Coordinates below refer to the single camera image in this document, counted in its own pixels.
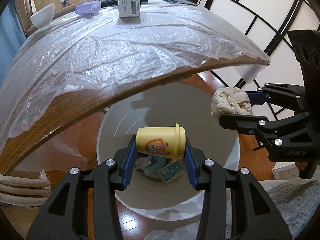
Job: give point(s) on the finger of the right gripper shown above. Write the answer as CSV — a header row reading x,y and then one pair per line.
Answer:
x,y
291,97
274,135

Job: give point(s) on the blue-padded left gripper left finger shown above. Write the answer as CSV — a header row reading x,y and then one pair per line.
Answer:
x,y
65,213

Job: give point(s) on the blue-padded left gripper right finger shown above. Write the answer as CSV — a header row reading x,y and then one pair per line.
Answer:
x,y
254,214

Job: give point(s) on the beige paper wad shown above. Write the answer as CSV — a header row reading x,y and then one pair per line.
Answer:
x,y
230,101

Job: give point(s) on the dental floss plastic box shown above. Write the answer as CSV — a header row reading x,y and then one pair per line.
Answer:
x,y
170,171

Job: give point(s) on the yellow cartoon paper cup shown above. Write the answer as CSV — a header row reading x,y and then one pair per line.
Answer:
x,y
167,142

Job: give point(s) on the white round trash bin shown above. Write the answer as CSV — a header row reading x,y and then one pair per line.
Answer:
x,y
164,120

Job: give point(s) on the grey rug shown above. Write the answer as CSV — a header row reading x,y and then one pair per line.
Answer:
x,y
298,205

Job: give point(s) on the shoji screen divider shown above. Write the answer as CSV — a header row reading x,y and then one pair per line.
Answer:
x,y
266,23

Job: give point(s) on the black smartphone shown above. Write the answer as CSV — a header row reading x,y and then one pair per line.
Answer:
x,y
186,2

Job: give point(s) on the white blue carton box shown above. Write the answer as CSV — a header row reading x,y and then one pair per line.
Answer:
x,y
129,8

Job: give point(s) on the blue curtain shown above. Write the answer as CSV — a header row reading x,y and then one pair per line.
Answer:
x,y
11,38

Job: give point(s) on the white footed bowl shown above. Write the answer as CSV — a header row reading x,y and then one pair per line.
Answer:
x,y
43,17

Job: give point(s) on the purple plastic hair roller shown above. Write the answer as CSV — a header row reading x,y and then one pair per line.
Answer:
x,y
88,8

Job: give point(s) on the photo card on wall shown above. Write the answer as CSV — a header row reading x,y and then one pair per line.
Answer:
x,y
65,3

